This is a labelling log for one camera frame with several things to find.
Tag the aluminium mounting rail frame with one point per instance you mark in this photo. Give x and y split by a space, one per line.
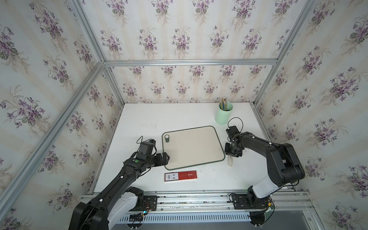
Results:
221 201

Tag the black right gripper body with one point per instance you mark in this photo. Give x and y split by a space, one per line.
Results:
229 150

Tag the mint green pencil cup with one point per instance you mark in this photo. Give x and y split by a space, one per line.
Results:
222 117

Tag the red rectangular box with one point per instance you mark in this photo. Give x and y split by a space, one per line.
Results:
180 176

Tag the beige green-rimmed cutting board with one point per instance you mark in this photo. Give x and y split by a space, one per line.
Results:
192 147

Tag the white cleaver knife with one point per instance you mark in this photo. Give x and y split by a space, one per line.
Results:
230 161

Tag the coloured pencils bundle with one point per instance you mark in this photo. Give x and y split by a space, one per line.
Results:
223 104

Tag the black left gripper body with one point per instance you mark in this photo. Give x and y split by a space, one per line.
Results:
153 161

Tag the white vented strip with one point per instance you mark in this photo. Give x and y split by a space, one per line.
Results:
202 217

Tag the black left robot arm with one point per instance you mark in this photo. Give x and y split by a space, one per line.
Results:
105 209

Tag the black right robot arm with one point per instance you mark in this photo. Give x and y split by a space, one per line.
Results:
283 164

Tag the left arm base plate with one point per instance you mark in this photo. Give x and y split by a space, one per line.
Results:
146 203

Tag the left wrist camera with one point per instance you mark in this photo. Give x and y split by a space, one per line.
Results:
149 142

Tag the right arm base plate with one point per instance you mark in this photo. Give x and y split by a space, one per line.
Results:
245 201

